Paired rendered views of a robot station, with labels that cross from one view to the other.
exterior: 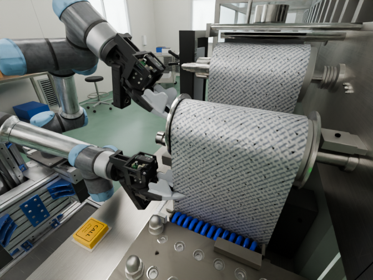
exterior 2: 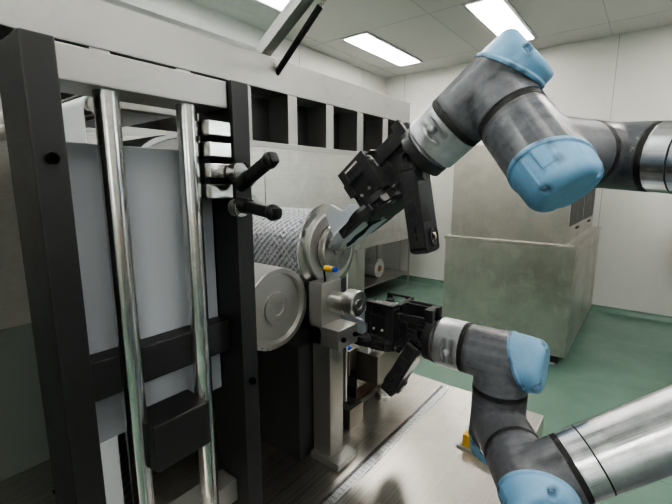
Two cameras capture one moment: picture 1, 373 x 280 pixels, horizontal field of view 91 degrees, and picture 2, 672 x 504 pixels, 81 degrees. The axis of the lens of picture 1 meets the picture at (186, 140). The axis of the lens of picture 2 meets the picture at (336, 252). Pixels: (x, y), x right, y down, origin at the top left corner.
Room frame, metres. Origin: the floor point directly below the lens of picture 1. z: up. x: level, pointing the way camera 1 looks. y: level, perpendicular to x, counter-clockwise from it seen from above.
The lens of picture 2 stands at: (1.02, 0.19, 1.36)
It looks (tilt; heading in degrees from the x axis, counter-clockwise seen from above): 10 degrees down; 194
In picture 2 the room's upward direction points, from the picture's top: straight up
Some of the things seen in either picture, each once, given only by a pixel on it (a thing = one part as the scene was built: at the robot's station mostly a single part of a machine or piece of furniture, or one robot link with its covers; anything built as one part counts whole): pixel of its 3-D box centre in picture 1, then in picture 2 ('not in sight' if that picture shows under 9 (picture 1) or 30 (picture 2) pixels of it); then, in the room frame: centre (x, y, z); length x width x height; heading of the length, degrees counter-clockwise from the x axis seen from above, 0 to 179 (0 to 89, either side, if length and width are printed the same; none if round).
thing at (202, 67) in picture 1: (207, 68); not in sight; (0.62, -0.07, 1.34); 0.06 x 0.06 x 0.06; 66
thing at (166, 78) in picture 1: (165, 69); not in sight; (5.21, 0.58, 0.51); 0.91 x 0.58 x 1.02; 0
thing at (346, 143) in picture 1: (340, 140); not in sight; (0.26, -0.26, 1.28); 0.06 x 0.05 x 0.02; 66
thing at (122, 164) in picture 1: (133, 170); (404, 326); (0.38, 0.14, 1.12); 0.12 x 0.08 x 0.09; 66
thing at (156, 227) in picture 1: (155, 222); not in sight; (0.27, 0.07, 1.05); 0.04 x 0.04 x 0.04
